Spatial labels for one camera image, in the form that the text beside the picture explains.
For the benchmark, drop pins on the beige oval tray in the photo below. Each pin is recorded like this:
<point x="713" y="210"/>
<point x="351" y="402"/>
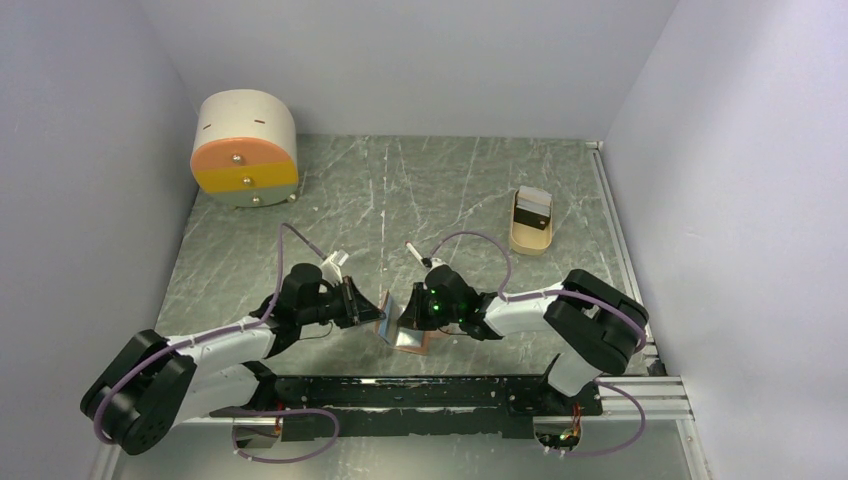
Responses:
<point x="527" y="240"/>

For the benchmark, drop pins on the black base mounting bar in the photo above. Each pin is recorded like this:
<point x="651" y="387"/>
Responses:
<point x="506" y="405"/>

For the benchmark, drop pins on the pink leather card holder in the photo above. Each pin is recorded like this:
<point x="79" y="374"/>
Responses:
<point x="400" y="338"/>

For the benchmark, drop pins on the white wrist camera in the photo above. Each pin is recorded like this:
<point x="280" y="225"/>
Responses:
<point x="436" y="262"/>
<point x="331" y="266"/>

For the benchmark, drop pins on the aluminium frame rail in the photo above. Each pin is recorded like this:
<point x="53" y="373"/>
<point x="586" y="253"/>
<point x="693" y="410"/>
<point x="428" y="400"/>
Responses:
<point x="621" y="249"/>

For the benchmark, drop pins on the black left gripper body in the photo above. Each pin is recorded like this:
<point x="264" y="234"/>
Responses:
<point x="329" y="306"/>

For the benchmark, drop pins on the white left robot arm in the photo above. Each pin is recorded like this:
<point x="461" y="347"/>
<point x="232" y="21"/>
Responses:
<point x="156" y="382"/>

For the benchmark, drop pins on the white pen with red cap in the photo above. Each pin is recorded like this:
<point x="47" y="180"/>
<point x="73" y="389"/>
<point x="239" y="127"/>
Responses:
<point x="420" y="259"/>

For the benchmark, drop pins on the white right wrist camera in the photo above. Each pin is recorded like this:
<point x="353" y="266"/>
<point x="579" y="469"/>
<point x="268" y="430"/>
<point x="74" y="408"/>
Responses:
<point x="436" y="262"/>

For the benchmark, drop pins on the round beige drawer box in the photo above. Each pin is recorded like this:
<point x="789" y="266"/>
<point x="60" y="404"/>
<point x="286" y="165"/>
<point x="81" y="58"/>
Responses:
<point x="245" y="149"/>

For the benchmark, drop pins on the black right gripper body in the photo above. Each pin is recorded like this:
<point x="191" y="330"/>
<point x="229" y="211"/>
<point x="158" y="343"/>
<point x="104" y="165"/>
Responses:
<point x="431" y="313"/>

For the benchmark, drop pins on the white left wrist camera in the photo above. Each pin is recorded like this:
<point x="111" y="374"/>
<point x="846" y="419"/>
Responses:
<point x="331" y="266"/>

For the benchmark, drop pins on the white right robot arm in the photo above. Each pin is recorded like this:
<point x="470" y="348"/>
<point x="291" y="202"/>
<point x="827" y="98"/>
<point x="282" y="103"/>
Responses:
<point x="601" y="326"/>

